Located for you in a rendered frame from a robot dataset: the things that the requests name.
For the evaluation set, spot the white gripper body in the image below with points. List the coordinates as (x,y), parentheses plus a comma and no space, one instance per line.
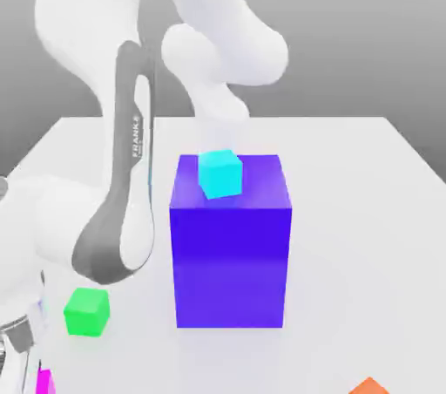
(21,374)

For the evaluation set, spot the small magenta cube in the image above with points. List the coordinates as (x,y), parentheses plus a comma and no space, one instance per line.
(45,383)

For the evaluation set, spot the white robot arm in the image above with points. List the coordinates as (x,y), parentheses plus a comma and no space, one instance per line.
(87,52)

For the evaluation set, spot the small green cube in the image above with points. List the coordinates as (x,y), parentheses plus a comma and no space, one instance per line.
(86,313)

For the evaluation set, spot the small cyan cube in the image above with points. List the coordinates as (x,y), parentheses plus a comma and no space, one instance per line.
(221,174)

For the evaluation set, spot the small orange cube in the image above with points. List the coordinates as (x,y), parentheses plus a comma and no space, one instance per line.
(369,387)

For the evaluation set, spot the large blue box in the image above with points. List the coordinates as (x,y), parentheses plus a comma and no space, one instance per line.
(230,261)

